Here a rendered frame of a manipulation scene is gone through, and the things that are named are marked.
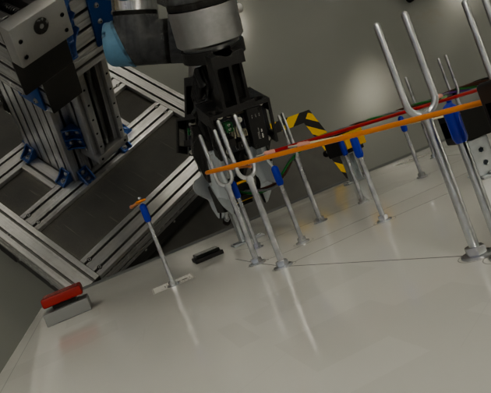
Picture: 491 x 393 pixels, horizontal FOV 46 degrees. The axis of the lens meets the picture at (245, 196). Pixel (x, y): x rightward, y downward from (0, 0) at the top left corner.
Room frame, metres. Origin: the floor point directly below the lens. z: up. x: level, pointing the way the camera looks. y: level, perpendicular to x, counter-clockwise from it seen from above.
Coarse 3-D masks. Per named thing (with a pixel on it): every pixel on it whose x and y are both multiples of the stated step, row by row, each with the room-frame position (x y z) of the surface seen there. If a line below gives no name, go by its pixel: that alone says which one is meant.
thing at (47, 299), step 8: (64, 288) 0.35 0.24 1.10; (72, 288) 0.33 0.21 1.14; (80, 288) 0.34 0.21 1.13; (48, 296) 0.32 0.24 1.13; (56, 296) 0.32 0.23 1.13; (64, 296) 0.32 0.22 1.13; (72, 296) 0.33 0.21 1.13; (48, 304) 0.31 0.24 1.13; (56, 304) 0.32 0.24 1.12; (64, 304) 0.32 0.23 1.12
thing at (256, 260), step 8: (200, 136) 0.39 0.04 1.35; (216, 136) 0.39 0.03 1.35; (224, 152) 0.38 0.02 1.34; (208, 160) 0.37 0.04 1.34; (224, 160) 0.37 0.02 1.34; (216, 176) 0.36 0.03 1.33; (232, 176) 0.36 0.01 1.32; (224, 184) 0.35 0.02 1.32; (232, 192) 0.35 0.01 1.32; (232, 200) 0.34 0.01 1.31; (240, 216) 0.33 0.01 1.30; (240, 224) 0.32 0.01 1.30; (248, 232) 0.31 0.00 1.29; (248, 240) 0.31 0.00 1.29; (256, 256) 0.30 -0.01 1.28; (256, 264) 0.29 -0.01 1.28
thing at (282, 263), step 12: (240, 132) 0.35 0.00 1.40; (228, 144) 0.34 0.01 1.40; (252, 156) 0.33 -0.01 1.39; (252, 180) 0.31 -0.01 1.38; (252, 192) 0.30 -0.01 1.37; (264, 216) 0.29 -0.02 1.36; (276, 240) 0.27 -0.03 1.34; (276, 252) 0.26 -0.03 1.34; (276, 264) 0.26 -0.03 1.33; (288, 264) 0.25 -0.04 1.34
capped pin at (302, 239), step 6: (276, 168) 0.38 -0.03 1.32; (276, 174) 0.37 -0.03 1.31; (276, 180) 0.37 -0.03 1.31; (282, 180) 0.37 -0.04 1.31; (282, 186) 0.36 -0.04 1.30; (282, 192) 0.36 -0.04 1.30; (288, 204) 0.35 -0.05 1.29; (288, 210) 0.35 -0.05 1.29; (294, 216) 0.34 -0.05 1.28; (294, 222) 0.34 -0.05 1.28; (300, 234) 0.33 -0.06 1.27; (300, 240) 0.32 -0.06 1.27; (306, 240) 0.32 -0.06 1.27
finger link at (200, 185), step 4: (200, 176) 0.55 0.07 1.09; (196, 180) 0.54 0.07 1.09; (200, 180) 0.54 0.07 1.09; (204, 180) 0.55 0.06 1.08; (196, 184) 0.53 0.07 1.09; (200, 184) 0.54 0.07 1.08; (204, 184) 0.54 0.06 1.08; (208, 184) 0.55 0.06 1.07; (196, 188) 0.53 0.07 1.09; (200, 188) 0.53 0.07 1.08; (204, 188) 0.54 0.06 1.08; (196, 192) 0.52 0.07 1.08; (200, 192) 0.53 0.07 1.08; (204, 192) 0.53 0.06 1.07; (208, 192) 0.53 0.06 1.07; (204, 196) 0.52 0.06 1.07; (208, 196) 0.53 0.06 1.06; (208, 200) 0.53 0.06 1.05; (212, 200) 0.53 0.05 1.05; (212, 204) 0.52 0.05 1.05; (212, 208) 0.52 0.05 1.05; (216, 212) 0.51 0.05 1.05; (220, 216) 0.50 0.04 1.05
